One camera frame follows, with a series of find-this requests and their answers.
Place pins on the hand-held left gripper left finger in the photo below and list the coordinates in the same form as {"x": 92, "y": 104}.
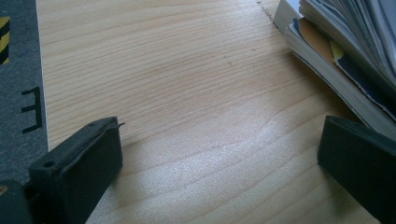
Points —
{"x": 77, "y": 174}

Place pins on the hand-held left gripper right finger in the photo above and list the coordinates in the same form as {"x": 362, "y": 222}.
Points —
{"x": 358, "y": 165}

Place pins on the purple book with corner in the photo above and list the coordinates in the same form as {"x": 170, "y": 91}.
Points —
{"x": 317, "y": 40}

